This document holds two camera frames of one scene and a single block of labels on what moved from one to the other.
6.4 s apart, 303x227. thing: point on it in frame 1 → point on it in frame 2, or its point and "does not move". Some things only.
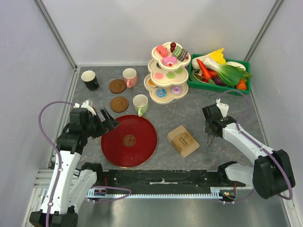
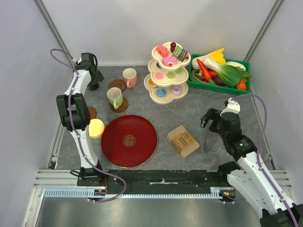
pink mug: [130, 75] does not move
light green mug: [140, 102] → [115, 96]
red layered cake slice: [162, 51] does not move
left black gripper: [110, 123] → [99, 77]
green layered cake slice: [177, 51] does not move
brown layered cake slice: [182, 57] does not move
